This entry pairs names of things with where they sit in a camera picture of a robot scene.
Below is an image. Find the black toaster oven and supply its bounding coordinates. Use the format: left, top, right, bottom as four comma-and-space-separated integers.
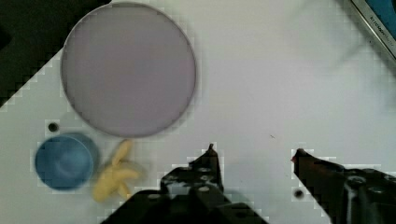
350, 0, 396, 58

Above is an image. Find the yellow toy banana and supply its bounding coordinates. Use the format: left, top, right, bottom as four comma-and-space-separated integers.
92, 140, 140, 203

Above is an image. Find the blue bowl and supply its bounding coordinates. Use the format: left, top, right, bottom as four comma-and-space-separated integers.
34, 133, 100, 191

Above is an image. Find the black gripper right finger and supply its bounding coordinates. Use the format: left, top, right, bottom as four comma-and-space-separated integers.
291, 148, 396, 224

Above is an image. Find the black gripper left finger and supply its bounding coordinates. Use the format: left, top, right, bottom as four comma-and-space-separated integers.
101, 145, 268, 224

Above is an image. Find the round purple plate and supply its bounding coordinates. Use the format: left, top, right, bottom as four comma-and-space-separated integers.
61, 2, 197, 137

